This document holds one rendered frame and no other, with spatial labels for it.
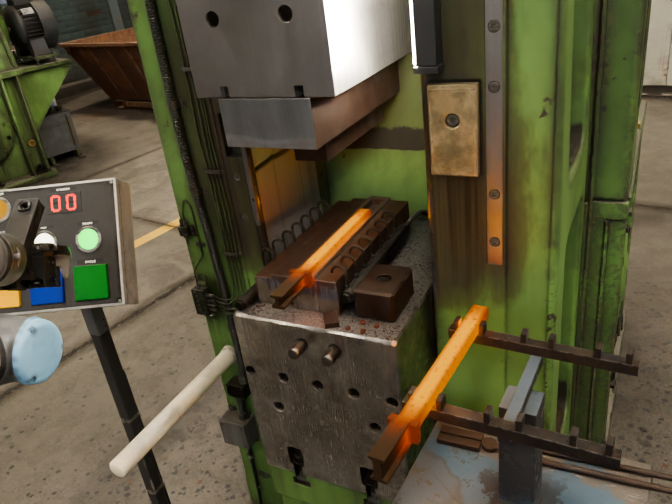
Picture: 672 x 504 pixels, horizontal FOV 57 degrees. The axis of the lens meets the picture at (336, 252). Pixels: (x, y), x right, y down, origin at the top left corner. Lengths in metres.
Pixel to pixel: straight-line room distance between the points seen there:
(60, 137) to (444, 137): 5.66
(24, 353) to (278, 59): 0.62
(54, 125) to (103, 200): 5.13
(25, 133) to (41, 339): 5.22
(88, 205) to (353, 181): 0.68
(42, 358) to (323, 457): 0.76
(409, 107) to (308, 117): 0.49
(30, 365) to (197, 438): 1.60
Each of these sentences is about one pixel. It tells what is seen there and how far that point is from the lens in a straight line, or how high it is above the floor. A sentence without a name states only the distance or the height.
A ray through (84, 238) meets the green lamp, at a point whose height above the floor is 1.09.
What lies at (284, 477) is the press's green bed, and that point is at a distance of 1.64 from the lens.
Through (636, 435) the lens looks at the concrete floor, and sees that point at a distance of 2.40.
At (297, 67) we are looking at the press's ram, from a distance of 1.11.
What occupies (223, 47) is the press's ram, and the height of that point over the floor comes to 1.46.
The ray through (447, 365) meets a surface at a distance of 1.03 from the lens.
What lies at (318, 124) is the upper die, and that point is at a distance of 1.13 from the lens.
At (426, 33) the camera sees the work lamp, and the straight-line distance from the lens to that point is 1.11.
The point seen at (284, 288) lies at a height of 1.01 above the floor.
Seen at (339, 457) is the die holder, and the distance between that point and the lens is 1.47.
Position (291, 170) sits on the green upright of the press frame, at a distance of 1.57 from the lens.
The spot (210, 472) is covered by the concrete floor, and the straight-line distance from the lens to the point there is 2.34.
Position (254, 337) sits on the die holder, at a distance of 1.36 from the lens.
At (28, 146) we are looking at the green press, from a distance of 6.13.
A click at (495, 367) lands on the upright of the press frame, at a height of 0.74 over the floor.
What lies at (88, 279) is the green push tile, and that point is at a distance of 1.44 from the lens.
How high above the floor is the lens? 1.61
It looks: 27 degrees down
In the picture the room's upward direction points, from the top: 8 degrees counter-clockwise
